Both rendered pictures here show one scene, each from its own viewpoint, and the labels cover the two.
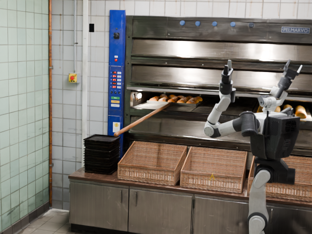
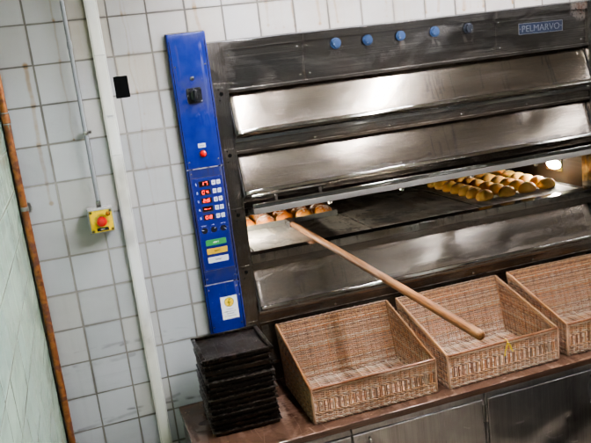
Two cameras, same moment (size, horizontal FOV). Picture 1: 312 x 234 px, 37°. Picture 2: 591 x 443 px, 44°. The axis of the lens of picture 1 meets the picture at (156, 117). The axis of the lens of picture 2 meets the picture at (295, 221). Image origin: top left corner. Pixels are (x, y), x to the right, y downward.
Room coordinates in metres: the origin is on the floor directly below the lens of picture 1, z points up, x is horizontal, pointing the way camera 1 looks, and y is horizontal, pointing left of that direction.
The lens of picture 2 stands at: (1.98, 1.68, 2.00)
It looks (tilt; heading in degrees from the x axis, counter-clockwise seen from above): 13 degrees down; 329
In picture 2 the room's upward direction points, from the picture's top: 7 degrees counter-clockwise
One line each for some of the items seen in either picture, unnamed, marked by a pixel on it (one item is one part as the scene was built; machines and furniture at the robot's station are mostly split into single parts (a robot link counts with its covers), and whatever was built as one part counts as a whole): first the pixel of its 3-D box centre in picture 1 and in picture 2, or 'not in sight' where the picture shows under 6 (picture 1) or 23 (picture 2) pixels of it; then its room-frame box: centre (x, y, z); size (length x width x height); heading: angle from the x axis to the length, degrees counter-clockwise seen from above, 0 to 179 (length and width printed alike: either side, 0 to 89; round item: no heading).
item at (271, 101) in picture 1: (268, 103); not in sight; (3.27, -0.78, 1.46); 0.10 x 0.07 x 0.09; 128
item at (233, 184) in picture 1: (214, 168); (474, 327); (4.23, -0.56, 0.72); 0.56 x 0.49 x 0.28; 76
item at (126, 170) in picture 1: (153, 162); (353, 356); (4.38, 0.01, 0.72); 0.56 x 0.49 x 0.28; 74
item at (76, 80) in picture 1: (74, 77); (101, 219); (4.84, 0.85, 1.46); 0.10 x 0.07 x 0.10; 75
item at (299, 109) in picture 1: (281, 110); (488, 182); (4.77, -1.28, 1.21); 0.61 x 0.48 x 0.06; 165
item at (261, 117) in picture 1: (272, 133); not in sight; (3.22, -0.81, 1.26); 0.34 x 0.30 x 0.36; 128
